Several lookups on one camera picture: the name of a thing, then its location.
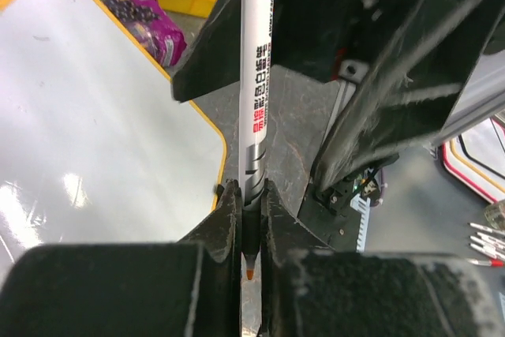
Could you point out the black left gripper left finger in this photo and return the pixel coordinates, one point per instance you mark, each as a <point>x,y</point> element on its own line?
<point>185,288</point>

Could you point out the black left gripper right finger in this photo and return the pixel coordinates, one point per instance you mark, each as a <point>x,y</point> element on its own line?
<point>308,289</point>

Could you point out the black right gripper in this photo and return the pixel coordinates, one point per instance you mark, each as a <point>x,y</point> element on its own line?
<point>418,54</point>

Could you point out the white marker pen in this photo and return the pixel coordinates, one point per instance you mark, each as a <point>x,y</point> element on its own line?
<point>255,75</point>

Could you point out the yellow framed whiteboard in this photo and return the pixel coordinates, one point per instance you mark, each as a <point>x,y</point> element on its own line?
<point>94,148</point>

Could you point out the spare marker pens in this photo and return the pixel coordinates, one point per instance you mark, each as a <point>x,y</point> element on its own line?
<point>489,242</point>

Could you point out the purple grape snack bag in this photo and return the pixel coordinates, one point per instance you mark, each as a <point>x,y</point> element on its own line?
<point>151,27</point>

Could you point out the light blue cable duct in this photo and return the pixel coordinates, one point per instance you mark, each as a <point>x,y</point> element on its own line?
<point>363,207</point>

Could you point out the aluminium frame rail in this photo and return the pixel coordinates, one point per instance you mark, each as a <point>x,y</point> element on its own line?
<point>482,97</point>

